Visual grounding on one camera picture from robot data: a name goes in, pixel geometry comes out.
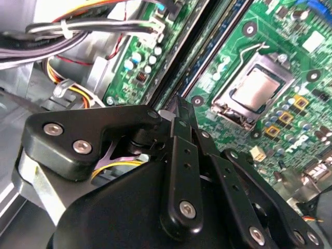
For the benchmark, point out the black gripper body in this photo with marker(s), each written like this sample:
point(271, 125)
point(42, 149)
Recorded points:
point(116, 212)

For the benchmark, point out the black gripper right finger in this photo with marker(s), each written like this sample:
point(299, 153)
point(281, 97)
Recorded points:
point(242, 205)

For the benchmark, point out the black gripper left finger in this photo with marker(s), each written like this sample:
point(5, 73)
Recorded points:
point(64, 145)

